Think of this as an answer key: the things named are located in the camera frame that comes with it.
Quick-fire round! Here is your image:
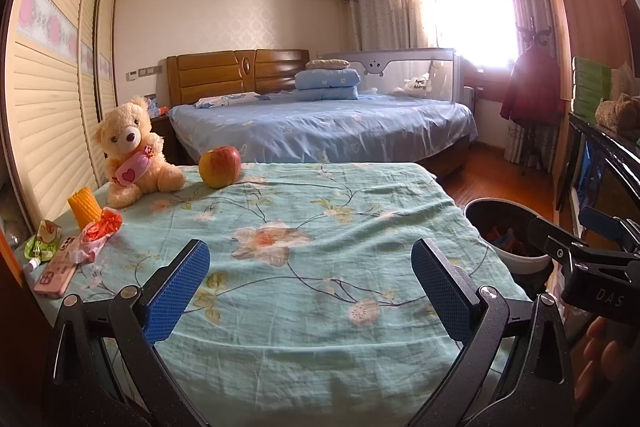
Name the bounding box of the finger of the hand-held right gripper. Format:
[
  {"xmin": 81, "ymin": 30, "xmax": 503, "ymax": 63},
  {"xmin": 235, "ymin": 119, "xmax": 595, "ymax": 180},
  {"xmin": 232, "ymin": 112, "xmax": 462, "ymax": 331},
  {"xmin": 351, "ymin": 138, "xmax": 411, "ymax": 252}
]
[
  {"xmin": 527, "ymin": 216, "xmax": 601, "ymax": 269},
  {"xmin": 579, "ymin": 206, "xmax": 640, "ymax": 253}
]

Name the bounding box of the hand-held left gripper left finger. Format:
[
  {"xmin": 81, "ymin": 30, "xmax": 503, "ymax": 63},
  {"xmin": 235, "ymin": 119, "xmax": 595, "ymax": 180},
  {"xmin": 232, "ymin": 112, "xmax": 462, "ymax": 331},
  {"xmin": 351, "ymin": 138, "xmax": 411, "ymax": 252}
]
[{"xmin": 44, "ymin": 238, "xmax": 211, "ymax": 427}]

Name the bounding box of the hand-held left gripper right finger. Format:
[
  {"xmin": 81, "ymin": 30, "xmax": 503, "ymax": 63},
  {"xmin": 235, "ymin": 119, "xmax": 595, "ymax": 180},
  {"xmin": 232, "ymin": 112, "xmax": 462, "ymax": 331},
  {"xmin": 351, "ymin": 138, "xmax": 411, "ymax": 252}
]
[{"xmin": 410, "ymin": 237, "xmax": 576, "ymax": 427}]

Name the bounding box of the white trash bin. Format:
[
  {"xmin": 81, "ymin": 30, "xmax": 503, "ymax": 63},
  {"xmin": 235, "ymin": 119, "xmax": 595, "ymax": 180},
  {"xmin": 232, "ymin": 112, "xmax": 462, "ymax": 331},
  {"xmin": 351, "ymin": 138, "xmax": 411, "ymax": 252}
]
[{"xmin": 464, "ymin": 198, "xmax": 553, "ymax": 278}]

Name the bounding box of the person's right hand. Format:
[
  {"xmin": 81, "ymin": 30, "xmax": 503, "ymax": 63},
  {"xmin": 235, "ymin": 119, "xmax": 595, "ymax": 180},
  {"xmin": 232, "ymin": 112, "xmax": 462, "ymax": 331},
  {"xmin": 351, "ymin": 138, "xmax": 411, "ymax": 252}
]
[{"xmin": 582, "ymin": 316, "xmax": 640, "ymax": 408}]

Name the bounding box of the flat television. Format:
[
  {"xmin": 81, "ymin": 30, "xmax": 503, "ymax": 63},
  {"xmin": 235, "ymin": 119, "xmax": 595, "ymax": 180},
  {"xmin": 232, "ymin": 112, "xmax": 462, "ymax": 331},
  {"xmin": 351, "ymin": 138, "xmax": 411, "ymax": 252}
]
[{"xmin": 570, "ymin": 137, "xmax": 608, "ymax": 212}]

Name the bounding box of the red orange crumpled wrapper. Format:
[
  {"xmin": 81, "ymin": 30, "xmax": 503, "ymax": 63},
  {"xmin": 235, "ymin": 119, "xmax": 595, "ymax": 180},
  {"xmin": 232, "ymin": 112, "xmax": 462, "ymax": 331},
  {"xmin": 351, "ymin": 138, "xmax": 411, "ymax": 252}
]
[{"xmin": 65, "ymin": 208, "xmax": 124, "ymax": 264}]

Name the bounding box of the brown plush toy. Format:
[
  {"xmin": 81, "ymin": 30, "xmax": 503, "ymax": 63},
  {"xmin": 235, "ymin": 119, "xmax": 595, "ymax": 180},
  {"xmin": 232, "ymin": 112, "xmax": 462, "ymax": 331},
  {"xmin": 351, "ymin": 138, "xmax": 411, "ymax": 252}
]
[{"xmin": 595, "ymin": 93, "xmax": 640, "ymax": 138}]

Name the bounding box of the pink smartphone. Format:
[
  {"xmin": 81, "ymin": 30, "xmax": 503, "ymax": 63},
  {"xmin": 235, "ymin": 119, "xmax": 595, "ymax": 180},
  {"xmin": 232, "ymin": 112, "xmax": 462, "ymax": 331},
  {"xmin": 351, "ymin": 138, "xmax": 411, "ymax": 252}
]
[{"xmin": 34, "ymin": 237, "xmax": 81, "ymax": 299}]

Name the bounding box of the yellow corn toy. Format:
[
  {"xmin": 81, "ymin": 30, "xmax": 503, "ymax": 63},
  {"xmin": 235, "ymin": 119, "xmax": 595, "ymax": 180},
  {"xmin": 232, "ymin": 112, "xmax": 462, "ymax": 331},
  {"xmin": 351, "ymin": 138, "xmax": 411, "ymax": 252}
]
[{"xmin": 67, "ymin": 188, "xmax": 102, "ymax": 230}]

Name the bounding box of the red apple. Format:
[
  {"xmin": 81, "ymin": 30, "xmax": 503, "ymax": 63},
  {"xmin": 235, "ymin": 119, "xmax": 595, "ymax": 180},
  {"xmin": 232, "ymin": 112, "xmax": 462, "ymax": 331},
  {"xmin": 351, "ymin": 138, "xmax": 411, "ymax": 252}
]
[{"xmin": 198, "ymin": 146, "xmax": 242, "ymax": 189}]

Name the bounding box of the teal floral blanket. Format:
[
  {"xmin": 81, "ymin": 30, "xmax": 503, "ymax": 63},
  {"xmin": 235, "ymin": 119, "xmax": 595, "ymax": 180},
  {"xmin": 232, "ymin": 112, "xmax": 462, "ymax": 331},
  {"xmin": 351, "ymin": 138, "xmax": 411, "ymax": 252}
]
[{"xmin": 20, "ymin": 162, "xmax": 533, "ymax": 427}]

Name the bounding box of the stack of green boxes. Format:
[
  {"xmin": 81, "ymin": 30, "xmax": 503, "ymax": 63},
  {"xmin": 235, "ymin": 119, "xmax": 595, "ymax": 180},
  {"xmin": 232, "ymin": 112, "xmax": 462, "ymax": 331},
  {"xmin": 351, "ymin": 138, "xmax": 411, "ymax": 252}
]
[{"xmin": 571, "ymin": 56, "xmax": 613, "ymax": 125}]

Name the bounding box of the beige teddy bear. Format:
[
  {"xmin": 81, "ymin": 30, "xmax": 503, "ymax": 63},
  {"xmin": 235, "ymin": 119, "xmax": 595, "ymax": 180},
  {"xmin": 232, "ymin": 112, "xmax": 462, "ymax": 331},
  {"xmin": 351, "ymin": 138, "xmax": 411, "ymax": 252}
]
[{"xmin": 94, "ymin": 95, "xmax": 187, "ymax": 209}]

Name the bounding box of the green drink pouch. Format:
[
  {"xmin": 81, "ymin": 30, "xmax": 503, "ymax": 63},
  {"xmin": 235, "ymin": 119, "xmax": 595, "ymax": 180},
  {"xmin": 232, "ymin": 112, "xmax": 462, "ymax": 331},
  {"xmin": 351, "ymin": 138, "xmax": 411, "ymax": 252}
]
[{"xmin": 22, "ymin": 218, "xmax": 63, "ymax": 269}]

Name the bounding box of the dark red coat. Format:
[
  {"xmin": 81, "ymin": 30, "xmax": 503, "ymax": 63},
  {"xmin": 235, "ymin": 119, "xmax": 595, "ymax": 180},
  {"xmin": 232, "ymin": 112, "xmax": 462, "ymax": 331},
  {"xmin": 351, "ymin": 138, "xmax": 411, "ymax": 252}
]
[{"xmin": 500, "ymin": 44, "xmax": 561, "ymax": 128}]

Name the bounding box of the wooden nightstand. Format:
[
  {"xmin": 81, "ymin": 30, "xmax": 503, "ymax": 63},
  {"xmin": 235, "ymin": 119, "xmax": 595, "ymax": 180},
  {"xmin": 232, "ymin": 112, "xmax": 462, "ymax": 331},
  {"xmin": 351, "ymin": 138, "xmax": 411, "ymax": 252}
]
[{"xmin": 150, "ymin": 114, "xmax": 181, "ymax": 165}]

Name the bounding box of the blue printed cloth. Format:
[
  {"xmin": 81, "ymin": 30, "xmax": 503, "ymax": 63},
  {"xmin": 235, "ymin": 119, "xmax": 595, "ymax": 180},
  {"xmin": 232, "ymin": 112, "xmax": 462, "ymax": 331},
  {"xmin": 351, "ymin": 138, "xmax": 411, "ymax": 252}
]
[{"xmin": 194, "ymin": 92, "xmax": 271, "ymax": 110}]

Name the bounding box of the bed with blue sheet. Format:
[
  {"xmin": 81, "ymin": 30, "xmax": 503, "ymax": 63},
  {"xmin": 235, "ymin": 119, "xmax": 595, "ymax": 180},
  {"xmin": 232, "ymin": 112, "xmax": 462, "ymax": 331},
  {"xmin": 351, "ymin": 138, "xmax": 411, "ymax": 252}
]
[{"xmin": 167, "ymin": 94, "xmax": 479, "ymax": 180}]

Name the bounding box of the dark coat rack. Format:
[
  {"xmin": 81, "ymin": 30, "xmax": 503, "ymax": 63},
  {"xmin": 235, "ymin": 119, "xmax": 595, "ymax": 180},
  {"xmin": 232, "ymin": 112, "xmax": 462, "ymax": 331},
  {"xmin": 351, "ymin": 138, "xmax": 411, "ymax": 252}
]
[{"xmin": 515, "ymin": 19, "xmax": 556, "ymax": 178}]

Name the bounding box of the tall wooden cabinet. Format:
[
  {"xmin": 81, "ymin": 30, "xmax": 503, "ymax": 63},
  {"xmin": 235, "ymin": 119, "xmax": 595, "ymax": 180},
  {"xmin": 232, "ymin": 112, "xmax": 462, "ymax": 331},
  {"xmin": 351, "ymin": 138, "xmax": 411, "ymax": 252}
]
[{"xmin": 530, "ymin": 0, "xmax": 633, "ymax": 148}]

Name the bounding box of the wooden headboard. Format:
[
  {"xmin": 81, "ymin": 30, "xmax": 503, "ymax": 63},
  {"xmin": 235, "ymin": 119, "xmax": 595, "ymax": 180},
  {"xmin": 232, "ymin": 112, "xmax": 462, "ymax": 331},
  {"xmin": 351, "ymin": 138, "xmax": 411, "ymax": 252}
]
[{"xmin": 166, "ymin": 49, "xmax": 311, "ymax": 108}]

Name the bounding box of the cream slatted wardrobe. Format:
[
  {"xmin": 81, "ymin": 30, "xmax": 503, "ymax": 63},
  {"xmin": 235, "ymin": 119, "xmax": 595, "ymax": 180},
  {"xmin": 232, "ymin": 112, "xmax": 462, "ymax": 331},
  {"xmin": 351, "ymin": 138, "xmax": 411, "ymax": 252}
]
[{"xmin": 0, "ymin": 0, "xmax": 121, "ymax": 233}]

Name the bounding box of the folded blue quilt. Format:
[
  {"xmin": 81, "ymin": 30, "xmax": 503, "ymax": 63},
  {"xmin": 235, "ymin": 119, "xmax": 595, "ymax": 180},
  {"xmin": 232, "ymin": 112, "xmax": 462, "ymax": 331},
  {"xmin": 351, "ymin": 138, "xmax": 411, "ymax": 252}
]
[{"xmin": 294, "ymin": 68, "xmax": 362, "ymax": 102}]

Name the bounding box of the beige pillow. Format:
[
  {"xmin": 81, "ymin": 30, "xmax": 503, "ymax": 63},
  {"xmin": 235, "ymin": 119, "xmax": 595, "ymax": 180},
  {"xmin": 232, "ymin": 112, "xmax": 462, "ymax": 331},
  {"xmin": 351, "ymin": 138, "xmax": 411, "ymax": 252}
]
[{"xmin": 305, "ymin": 58, "xmax": 351, "ymax": 70}]

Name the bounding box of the grey mesh bed rail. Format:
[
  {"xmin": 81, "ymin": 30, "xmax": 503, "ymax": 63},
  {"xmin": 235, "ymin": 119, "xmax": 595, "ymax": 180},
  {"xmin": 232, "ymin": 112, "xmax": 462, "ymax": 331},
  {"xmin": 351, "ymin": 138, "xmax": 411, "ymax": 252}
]
[{"xmin": 317, "ymin": 48, "xmax": 458, "ymax": 102}]

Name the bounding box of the wall switch panel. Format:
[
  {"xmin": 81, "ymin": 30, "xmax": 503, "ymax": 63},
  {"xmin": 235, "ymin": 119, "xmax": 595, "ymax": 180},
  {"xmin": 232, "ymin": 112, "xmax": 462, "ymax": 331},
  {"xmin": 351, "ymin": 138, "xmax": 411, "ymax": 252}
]
[{"xmin": 127, "ymin": 64, "xmax": 163, "ymax": 80}]

